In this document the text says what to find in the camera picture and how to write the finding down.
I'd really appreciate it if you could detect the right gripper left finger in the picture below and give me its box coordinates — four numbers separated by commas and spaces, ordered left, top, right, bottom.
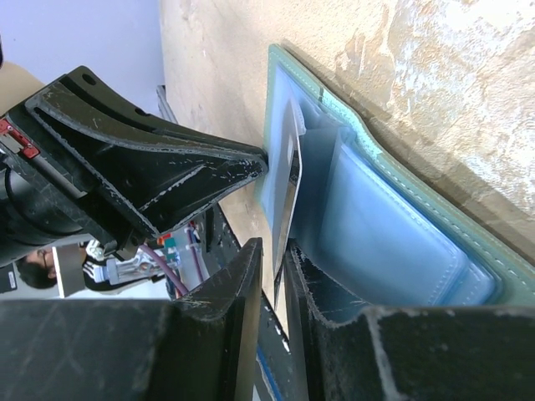
0, 236, 264, 401

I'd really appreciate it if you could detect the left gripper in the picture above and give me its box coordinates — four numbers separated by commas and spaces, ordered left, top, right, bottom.
1, 66, 268, 266

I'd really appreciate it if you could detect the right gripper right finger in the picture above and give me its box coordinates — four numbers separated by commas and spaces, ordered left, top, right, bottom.
283, 242, 534, 400

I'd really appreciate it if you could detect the sage green card holder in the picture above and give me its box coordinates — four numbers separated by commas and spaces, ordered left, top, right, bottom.
256, 44, 534, 307

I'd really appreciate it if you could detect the person in background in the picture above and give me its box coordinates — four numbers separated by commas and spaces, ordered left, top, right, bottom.
16, 244, 115, 292

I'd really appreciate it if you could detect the aluminium frame rail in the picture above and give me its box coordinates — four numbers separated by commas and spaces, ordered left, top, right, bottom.
156, 85, 177, 124

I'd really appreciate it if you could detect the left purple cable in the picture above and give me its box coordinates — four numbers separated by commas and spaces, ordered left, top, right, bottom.
140, 244, 189, 300

